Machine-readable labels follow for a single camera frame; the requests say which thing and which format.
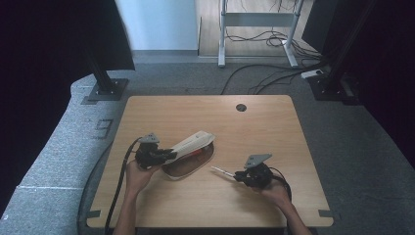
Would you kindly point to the silver pen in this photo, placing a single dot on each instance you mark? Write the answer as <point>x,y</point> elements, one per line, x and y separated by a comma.
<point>223,172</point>

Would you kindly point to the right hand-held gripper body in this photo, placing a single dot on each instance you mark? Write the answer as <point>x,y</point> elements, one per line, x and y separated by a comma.
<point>259,173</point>

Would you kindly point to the black round table grommet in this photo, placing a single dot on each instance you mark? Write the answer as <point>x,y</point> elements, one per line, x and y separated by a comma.
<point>241,107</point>

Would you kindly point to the white power strip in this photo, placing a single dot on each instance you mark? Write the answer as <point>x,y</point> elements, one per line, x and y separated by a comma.
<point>311,73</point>

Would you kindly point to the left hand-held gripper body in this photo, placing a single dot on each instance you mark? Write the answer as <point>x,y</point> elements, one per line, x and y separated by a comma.
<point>148,155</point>

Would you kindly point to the black curtain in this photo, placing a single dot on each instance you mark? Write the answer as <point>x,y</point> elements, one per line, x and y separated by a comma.
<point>385,65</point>
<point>49,49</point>

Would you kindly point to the white desk frame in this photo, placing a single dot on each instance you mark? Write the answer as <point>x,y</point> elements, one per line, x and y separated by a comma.
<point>257,19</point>

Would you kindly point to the black metal stand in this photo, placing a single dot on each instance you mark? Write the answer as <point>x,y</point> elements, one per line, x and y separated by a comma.
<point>106,88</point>
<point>331,86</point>

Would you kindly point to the person's left hand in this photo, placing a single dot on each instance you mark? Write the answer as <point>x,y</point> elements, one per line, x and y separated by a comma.
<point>140,178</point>

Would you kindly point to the person's right hand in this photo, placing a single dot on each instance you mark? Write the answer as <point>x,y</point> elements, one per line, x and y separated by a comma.
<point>275,194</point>

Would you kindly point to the cream pencil case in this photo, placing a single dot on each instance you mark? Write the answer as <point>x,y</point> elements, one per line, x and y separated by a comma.
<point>192,153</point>

